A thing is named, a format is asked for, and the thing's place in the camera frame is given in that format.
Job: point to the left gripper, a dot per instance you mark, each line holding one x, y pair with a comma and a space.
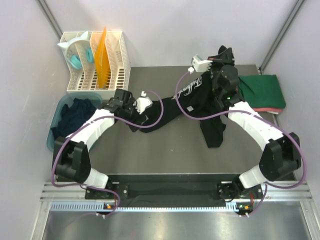
130, 103

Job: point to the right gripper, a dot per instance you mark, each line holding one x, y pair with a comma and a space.
227, 57

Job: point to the black t shirt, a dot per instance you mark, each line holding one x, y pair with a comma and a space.
196, 99

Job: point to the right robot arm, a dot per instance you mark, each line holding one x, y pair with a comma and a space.
280, 151

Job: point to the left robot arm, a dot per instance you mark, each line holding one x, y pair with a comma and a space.
71, 159

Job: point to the teal plastic bin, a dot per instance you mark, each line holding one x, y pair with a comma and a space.
95, 99

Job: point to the orange plastic folder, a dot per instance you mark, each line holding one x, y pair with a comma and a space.
101, 60

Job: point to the folded green t shirt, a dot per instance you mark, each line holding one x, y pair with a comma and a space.
261, 91

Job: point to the navy blue t shirt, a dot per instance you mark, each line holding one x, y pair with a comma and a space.
73, 117

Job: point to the teal cat ear headphones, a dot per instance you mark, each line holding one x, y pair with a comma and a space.
74, 59

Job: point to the white file organizer rack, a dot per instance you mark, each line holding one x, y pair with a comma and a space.
85, 79

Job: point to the folded pink t shirt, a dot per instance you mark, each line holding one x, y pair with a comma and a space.
270, 110

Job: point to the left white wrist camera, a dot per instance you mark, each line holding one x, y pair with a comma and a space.
142, 103

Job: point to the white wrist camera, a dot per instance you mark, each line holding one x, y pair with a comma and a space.
199, 65
142, 103

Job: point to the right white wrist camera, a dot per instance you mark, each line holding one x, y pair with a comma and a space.
199, 65

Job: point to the right corner aluminium post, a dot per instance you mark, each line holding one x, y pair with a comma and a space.
293, 13

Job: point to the corner aluminium post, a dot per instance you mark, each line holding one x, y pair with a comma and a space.
44, 7
293, 13

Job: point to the left corner aluminium post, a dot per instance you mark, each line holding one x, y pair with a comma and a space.
44, 7

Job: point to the white cable duct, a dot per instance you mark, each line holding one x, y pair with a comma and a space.
108, 207

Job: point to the aluminium frame rail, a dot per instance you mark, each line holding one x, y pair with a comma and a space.
51, 193

